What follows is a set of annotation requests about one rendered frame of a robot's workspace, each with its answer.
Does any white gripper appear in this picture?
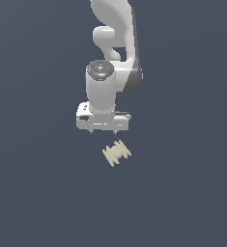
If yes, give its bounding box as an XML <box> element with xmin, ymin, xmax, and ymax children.
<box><xmin>75</xmin><ymin>101</ymin><xmax>132</xmax><ymax>136</ymax></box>

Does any beige ribbed spool object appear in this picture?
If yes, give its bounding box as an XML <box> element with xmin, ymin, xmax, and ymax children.
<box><xmin>101</xmin><ymin>139</ymin><xmax>132</xmax><ymax>168</ymax></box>

